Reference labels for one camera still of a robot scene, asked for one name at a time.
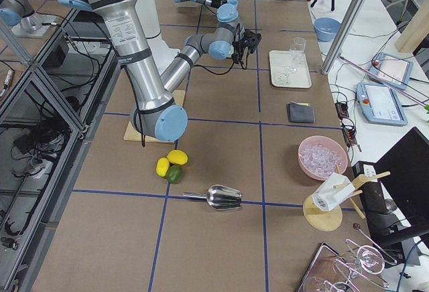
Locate wooden cup stand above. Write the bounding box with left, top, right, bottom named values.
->
left=303, top=171, right=391, bottom=232

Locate clear glass beaker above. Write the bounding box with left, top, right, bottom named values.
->
left=290, top=37, right=306, bottom=66

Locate yellow lemon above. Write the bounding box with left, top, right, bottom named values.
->
left=166, top=149, right=188, bottom=165
left=156, top=157, right=170, bottom=177

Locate pink bowl of ice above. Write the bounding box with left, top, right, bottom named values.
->
left=298, top=135, right=349, bottom=181

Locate silver metal ice scoop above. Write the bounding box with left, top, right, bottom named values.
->
left=182, top=184, right=242, bottom=211

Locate cream bear serving tray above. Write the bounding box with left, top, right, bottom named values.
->
left=269, top=50, right=312, bottom=89

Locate aluminium frame post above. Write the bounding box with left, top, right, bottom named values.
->
left=321, top=0, right=365, bottom=75

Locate blue bowl with fork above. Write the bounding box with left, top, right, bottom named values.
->
left=314, top=17, right=341, bottom=42

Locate clear stemmed glass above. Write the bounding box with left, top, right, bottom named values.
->
left=285, top=61, right=298, bottom=74

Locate blue teach pendant tablet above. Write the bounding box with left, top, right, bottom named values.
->
left=356, top=82, right=408, bottom=127

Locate grey folded cloth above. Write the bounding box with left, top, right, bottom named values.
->
left=286, top=102, right=315, bottom=123

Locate light blue plastic cup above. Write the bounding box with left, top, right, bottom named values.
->
left=227, top=0, right=238, bottom=8

